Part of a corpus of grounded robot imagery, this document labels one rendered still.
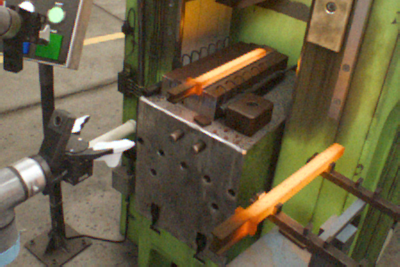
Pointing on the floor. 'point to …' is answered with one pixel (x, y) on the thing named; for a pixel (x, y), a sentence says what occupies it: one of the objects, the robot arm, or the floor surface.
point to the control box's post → (44, 136)
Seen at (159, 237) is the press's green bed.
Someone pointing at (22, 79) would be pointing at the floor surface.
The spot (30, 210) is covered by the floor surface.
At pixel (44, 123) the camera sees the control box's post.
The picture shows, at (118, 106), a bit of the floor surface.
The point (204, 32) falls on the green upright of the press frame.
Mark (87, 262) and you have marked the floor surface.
